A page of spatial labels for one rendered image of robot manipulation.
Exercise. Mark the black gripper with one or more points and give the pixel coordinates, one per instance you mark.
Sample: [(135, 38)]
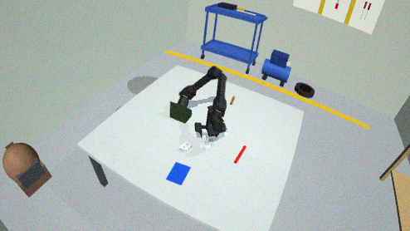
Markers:
[(198, 127)]

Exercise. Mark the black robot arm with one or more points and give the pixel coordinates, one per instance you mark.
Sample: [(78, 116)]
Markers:
[(219, 102)]

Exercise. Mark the blue flat rectangular plate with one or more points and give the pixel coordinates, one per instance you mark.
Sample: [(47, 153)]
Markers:
[(178, 173)]

